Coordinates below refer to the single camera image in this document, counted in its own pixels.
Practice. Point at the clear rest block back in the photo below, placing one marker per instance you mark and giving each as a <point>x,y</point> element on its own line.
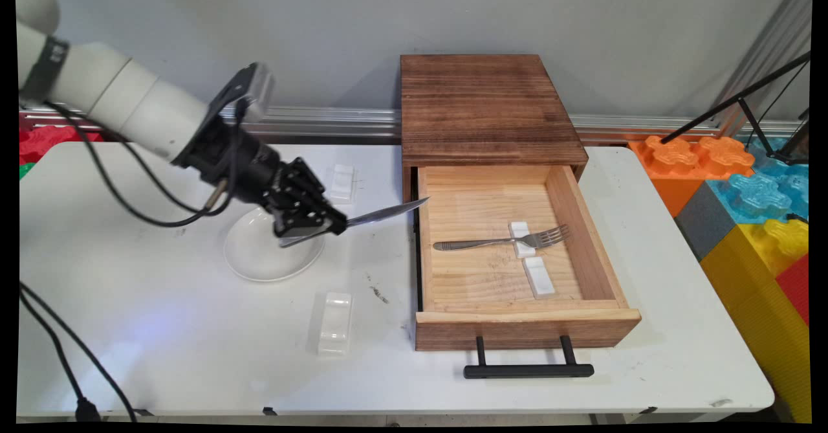
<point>342,184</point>

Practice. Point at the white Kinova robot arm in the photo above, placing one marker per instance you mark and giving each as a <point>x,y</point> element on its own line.
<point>129,99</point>

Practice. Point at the blue giant building block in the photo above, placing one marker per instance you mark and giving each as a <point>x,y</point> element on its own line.
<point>757,197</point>

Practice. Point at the white cutlery rest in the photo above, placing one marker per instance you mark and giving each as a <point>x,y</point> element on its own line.
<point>540,279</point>
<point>524,250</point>

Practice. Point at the grey giant building block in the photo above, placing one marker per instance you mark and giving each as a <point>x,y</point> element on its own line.
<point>706,222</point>

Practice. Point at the black tripod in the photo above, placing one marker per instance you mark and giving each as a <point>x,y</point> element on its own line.
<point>744,96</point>

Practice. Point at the white round plate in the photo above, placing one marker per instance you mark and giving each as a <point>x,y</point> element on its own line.
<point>259,258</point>

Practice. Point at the clear rest block front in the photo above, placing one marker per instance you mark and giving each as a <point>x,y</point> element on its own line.
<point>335,323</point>

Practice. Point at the light wooden drawer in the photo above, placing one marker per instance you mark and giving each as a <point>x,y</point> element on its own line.
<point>491,277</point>

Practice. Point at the silver fork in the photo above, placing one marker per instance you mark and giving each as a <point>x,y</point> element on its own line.
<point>479,243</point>

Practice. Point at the dark wooden drawer cabinet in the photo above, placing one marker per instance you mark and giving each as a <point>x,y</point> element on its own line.
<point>485,109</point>

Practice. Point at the yellow giant building block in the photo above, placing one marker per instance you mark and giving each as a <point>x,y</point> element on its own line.
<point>757,303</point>

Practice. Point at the clear rest block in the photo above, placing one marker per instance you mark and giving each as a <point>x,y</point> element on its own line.
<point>342,184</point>
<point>335,323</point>

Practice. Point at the silver table knife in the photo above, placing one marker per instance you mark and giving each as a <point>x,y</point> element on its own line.
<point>388,213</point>

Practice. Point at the aluminium wall rail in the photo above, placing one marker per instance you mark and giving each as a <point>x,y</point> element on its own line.
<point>336,122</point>

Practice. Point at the orange giant building block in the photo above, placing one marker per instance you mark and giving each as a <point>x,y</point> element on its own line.
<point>679,167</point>

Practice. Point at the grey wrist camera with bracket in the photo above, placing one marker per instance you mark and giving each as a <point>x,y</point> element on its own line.
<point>255,90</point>

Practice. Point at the red giant building block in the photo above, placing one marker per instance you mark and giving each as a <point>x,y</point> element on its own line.
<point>795,287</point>
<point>48,140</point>

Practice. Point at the green giant building block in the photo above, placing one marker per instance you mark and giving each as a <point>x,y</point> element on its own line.
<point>24,170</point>

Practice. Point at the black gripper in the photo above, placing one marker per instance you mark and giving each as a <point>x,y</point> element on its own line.
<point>239,164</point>

